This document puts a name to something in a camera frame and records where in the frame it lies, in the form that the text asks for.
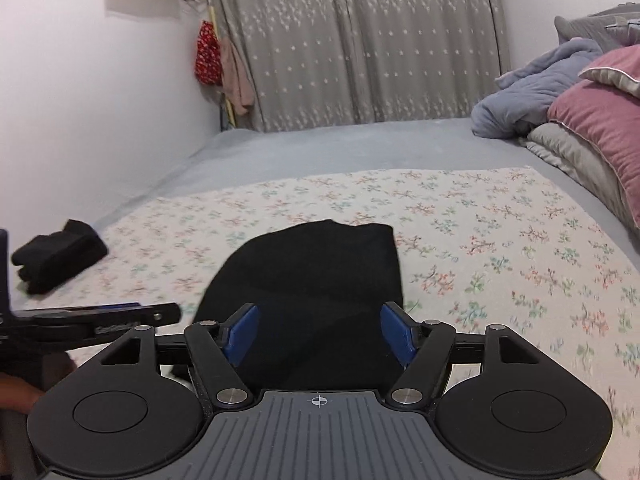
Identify pink and grey duvet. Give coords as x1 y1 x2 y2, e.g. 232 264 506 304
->
579 44 640 98

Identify grey star-patterned curtain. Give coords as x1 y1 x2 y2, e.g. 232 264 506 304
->
210 0 512 133

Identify pink hanging garment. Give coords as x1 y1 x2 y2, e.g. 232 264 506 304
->
219 37 256 117

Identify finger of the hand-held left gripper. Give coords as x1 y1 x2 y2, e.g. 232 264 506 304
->
9 302 182 350

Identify yellow stick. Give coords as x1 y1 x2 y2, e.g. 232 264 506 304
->
209 6 237 130

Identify person's left hand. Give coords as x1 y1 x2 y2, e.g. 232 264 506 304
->
0 374 47 415

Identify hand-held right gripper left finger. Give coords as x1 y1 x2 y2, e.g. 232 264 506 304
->
99 303 252 408

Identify red hanging garment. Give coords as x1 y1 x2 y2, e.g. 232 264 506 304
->
195 20 223 87

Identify floral printed cloth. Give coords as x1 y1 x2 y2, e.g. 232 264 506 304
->
10 166 640 466

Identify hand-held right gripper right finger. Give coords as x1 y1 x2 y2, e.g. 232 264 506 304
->
380 301 545 406

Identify blue-grey blanket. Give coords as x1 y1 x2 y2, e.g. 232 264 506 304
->
471 37 607 139

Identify pink pillow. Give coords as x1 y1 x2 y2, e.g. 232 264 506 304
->
547 82 640 226

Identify black pants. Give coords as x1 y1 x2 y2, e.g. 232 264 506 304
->
167 219 406 392

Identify folded black garment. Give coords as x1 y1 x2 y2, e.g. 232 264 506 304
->
11 218 109 296

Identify folded grey quilt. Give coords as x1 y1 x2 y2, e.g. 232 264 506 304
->
519 122 640 228

